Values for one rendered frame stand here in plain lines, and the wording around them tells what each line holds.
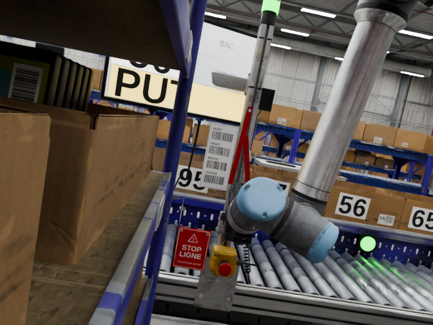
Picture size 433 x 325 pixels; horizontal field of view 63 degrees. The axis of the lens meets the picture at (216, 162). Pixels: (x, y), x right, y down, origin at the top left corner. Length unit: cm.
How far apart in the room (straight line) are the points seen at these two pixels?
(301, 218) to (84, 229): 54
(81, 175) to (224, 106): 95
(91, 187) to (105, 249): 6
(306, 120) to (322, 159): 564
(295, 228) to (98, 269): 53
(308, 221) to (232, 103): 57
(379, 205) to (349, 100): 114
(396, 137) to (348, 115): 633
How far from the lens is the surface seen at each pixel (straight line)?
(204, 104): 114
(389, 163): 1196
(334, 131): 85
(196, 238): 111
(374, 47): 89
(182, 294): 120
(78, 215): 25
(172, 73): 111
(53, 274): 25
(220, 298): 120
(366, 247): 188
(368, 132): 692
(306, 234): 73
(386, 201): 195
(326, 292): 136
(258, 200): 71
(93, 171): 25
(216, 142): 106
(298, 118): 644
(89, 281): 24
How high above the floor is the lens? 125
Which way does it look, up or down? 7 degrees down
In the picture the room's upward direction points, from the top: 11 degrees clockwise
